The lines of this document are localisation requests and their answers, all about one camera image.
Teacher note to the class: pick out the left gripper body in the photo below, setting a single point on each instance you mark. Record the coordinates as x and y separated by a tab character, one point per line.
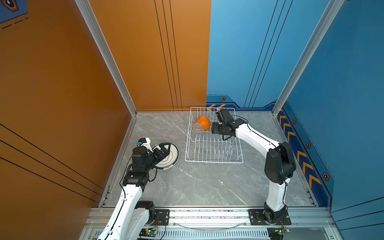
152	159

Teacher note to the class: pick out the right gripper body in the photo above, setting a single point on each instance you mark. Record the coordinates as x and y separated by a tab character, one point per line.
218	129

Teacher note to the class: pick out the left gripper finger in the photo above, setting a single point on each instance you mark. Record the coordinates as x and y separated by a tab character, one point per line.
160	156
162	149

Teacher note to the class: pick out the white plate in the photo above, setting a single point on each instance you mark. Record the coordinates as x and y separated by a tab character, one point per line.
171	159

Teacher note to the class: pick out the clear glass cup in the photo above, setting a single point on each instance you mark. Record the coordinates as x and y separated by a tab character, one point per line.
198	127

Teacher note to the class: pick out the white wire dish rack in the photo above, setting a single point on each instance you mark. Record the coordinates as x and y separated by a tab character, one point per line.
206	147

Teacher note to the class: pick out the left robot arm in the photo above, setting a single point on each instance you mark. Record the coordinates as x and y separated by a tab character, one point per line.
130	215

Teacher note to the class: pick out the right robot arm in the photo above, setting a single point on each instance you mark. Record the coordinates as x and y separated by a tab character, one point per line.
279	165

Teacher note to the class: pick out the orange bowl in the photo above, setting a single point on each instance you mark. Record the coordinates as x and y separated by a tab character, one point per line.
205	122

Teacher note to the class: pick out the left circuit board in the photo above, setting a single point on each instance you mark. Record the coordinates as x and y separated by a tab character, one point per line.
148	233

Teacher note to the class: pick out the circuit board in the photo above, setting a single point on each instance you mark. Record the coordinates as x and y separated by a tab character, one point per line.
148	233
277	234

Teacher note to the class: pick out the right circuit board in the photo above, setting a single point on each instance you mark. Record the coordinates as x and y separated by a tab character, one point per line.
277	234

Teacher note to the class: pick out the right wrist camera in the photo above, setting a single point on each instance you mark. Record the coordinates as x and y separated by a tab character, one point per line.
219	116

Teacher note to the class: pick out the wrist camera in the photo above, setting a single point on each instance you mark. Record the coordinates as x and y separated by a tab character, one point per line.
144	142
219	116

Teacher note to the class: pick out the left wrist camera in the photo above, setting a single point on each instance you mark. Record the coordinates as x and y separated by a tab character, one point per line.
144	142

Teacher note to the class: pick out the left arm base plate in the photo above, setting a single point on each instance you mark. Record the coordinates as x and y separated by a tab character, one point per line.
159	216

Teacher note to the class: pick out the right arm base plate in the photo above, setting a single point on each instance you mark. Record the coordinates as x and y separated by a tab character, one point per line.
259	217

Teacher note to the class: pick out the aluminium front rail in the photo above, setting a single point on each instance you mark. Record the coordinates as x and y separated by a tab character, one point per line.
214	222

